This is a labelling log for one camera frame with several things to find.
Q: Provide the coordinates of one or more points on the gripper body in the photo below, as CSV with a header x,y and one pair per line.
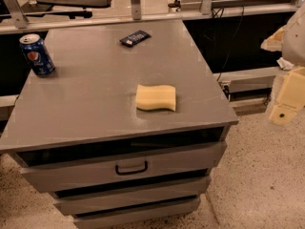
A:
x,y
294,43

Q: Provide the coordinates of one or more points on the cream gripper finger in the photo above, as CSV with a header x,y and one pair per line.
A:
x,y
274,42

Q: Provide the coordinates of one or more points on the yellow wavy sponge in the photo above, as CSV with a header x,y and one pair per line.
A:
x,y
150,98

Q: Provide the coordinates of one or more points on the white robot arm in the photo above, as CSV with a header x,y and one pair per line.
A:
x,y
290,41

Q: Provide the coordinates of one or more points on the grey drawer cabinet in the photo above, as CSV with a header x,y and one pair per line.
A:
x,y
69,130

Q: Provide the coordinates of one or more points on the black office chair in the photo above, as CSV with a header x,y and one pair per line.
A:
x,y
68,0

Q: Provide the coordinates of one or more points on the blue pepsi can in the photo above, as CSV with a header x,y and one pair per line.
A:
x,y
36,53

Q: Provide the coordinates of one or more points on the black drawer handle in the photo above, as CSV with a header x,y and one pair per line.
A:
x,y
131,170

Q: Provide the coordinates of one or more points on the metal frame railing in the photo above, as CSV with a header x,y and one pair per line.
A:
x,y
13,20

